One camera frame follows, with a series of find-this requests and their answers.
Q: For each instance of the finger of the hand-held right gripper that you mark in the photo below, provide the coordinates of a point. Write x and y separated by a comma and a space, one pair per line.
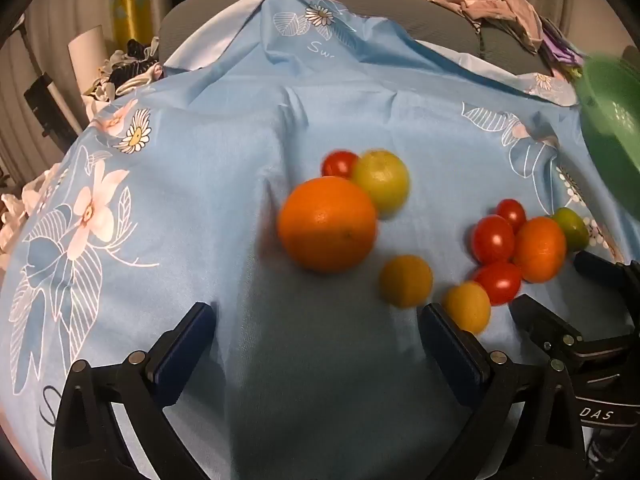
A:
612, 277
542, 325

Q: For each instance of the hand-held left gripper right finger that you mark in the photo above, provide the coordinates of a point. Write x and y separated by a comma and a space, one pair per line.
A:
452, 357

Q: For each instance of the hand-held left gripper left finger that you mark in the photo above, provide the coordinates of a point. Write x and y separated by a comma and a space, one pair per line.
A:
184, 357

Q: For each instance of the small yellow fruit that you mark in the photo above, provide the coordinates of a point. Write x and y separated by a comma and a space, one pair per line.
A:
406, 281
467, 307

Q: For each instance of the red cherry tomato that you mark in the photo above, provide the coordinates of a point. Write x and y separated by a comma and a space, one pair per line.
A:
498, 282
494, 240
512, 211
337, 162

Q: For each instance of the small orange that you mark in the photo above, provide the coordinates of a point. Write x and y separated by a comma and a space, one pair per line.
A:
540, 250

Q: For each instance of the green plastic bowl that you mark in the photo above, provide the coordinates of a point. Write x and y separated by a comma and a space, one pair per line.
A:
610, 115

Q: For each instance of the large orange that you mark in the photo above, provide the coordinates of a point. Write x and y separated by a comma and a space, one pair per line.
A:
327, 225

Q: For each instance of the yellow-green round fruit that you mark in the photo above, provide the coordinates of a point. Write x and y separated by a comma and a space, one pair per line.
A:
382, 180

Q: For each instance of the blue floral cloth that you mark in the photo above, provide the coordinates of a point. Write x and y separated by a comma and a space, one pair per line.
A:
225, 160

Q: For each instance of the purple cloth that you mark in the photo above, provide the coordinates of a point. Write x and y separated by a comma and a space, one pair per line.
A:
560, 45

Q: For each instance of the pink clothes pile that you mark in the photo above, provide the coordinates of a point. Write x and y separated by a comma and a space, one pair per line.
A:
500, 5

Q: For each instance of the black and white clothes pile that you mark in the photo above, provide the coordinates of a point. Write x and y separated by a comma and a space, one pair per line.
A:
125, 67

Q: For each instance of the grey sofa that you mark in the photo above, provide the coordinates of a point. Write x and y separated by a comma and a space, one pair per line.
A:
440, 20

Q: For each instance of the white lamp shade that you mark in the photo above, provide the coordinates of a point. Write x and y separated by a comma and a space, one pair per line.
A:
87, 55

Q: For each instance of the yellow patterned curtain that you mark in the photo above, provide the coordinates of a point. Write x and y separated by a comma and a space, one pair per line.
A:
127, 0

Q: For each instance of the beige curtain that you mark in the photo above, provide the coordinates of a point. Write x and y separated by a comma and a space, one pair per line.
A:
60, 10

